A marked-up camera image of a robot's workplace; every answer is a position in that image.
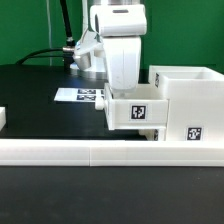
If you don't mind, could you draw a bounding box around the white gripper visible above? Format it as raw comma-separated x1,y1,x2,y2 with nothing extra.
103,37,141,93

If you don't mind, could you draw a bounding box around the white drawer box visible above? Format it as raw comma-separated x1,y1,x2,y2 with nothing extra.
95,84,169,130
139,129,166,141

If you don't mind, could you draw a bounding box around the white drawer cabinet housing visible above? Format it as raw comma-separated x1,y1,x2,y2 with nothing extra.
148,65,224,141

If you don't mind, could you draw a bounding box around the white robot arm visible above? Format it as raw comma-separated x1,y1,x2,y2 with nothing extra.
73,0,147,92

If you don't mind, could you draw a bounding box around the fiducial marker sheet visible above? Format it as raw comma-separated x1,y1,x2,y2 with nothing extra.
54,88,104,102

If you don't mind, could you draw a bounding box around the black base mat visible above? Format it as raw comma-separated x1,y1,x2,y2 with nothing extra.
0,65,150,140

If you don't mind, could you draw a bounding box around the small white block left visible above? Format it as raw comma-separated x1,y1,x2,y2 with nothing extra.
0,107,6,131

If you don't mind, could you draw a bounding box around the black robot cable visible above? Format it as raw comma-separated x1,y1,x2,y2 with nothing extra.
14,0,77,66

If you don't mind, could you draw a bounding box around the white border rail frame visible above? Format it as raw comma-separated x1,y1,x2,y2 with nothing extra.
0,139,224,167

